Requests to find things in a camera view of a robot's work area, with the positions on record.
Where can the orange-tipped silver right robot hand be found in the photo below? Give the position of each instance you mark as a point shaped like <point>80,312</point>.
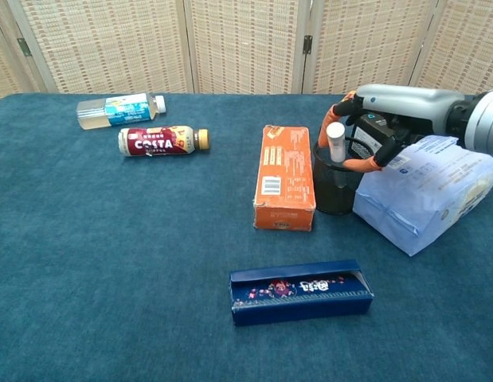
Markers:
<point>405,107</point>

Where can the white cylindrical tube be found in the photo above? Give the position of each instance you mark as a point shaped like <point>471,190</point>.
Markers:
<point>335,139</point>

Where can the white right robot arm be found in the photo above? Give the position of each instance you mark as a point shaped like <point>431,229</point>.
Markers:
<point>485,123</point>

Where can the black round cup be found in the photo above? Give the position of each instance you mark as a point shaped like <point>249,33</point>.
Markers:
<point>333,191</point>

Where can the black product box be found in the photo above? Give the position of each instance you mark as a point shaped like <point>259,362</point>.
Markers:
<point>369,129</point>

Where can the light blue plastic bag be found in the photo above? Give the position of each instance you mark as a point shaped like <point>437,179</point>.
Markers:
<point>421,195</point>

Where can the black screen hinge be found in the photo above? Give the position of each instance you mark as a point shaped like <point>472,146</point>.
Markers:
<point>307,43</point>
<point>23,46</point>

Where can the orange cardboard box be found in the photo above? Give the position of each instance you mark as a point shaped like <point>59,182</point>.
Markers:
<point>286,175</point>

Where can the bamboo folding screen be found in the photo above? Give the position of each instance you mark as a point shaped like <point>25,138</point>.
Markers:
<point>242,44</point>

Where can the dark blue long box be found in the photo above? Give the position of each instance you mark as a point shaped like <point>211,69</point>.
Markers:
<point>302,308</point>

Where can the Costa coffee bottle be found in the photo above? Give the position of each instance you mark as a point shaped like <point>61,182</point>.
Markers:
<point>158,141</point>

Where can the clear bottle blue label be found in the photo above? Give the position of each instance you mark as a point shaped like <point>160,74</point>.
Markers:
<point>118,111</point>

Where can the blue table cloth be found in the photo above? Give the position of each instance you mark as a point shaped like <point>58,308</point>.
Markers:
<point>110,238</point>

